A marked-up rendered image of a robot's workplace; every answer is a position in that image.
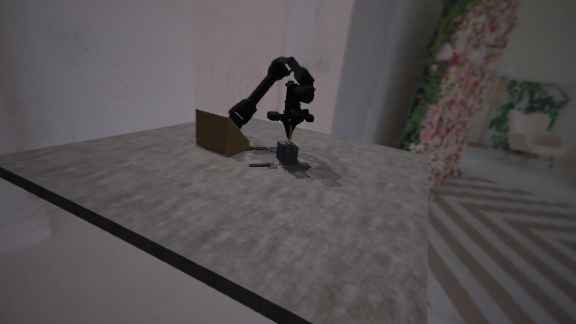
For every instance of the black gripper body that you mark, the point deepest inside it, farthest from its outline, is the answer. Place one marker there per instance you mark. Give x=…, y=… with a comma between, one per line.
x=276, y=116

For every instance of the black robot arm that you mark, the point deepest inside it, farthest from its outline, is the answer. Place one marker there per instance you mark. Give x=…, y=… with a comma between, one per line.
x=304, y=92

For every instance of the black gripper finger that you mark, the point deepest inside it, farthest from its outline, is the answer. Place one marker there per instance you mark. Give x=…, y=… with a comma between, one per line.
x=294, y=124
x=287, y=127

